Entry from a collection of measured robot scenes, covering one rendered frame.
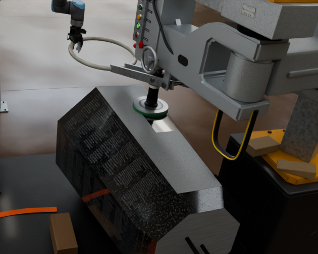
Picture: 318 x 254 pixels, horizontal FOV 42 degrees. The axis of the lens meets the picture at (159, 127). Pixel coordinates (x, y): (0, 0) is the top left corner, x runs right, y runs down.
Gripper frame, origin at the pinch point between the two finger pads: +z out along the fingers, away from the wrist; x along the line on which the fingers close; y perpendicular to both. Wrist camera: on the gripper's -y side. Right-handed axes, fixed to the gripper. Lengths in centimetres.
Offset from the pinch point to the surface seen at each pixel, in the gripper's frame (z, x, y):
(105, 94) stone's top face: 0, 49, 39
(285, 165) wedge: -5, 164, 39
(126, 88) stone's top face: 1, 55, 21
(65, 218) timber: 66, 58, 85
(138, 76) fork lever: -19, 66, 34
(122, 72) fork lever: -12, 52, 26
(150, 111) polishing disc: -5, 82, 43
